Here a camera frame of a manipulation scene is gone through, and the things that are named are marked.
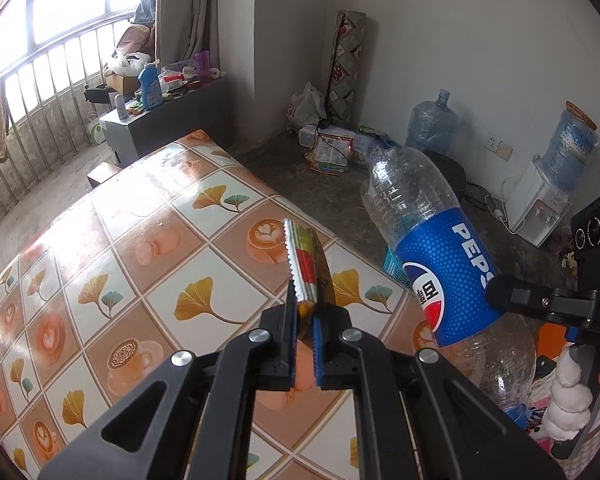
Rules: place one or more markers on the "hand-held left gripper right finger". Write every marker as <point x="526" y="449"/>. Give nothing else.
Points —
<point x="332" y="360"/>

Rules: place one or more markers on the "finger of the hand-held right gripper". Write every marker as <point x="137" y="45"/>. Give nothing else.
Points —
<point x="540" y="302"/>
<point x="572" y="335"/>

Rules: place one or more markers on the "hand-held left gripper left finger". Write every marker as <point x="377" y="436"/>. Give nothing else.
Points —
<point x="285" y="355"/>

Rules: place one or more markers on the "yellow wrapper with red stripe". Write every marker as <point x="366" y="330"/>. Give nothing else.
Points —
<point x="305" y="260"/>

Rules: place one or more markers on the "clear bottle with blue label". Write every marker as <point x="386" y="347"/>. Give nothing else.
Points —
<point x="440" y="270"/>

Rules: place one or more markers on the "blue plastic basket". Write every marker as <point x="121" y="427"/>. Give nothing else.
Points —
<point x="394" y="267"/>

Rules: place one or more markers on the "person's right hand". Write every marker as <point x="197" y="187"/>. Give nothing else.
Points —
<point x="567" y="400"/>

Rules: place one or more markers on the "orange plastic item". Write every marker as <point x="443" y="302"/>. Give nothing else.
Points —
<point x="552" y="340"/>

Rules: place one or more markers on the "white water dispenser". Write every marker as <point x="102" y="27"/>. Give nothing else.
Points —
<point x="535" y="210"/>

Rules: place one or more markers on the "cartoon printed cloth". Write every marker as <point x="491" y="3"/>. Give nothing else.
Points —
<point x="535" y="420"/>

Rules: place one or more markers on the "blue labelled water jug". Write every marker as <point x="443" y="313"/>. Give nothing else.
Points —
<point x="570" y="147"/>

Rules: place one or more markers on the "ginkgo patterned tablecloth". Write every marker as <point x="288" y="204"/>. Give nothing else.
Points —
<point x="130" y="260"/>

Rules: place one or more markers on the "brown wooden stool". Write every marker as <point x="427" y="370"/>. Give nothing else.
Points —
<point x="102" y="174"/>

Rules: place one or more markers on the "grey cabinet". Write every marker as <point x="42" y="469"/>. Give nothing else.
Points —
<point x="170" y="120"/>

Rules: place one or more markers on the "green white bag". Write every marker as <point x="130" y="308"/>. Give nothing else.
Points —
<point x="97" y="132"/>

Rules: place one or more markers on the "small white bottle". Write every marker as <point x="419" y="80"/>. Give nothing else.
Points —
<point x="122" y="107"/>

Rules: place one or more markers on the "red white plastic bag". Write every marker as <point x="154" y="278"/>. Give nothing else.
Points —
<point x="172" y="80"/>

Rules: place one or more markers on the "blue detergent bottle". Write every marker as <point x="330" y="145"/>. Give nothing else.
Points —
<point x="150" y="87"/>

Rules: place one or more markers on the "rolled patterned mat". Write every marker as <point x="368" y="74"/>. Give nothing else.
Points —
<point x="347" y="60"/>

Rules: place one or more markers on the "purple cup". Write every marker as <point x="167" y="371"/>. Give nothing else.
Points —
<point x="202" y="66"/>

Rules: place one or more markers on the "cardboard box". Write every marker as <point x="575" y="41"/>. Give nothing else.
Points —
<point x="122" y="85"/>

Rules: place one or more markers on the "black box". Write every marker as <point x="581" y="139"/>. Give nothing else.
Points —
<point x="96" y="95"/>

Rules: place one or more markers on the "metal window railing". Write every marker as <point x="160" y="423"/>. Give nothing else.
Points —
<point x="55" y="90"/>

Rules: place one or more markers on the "pink cloth pile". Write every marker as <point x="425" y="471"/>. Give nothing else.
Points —
<point x="135" y="37"/>

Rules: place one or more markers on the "grey curtain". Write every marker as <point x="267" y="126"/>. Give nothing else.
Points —
<point x="185" y="5"/>

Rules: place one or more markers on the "blue denim garment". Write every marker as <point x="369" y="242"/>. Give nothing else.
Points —
<point x="145" y="7"/>

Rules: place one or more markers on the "wall socket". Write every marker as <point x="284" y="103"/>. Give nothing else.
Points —
<point x="497" y="148"/>

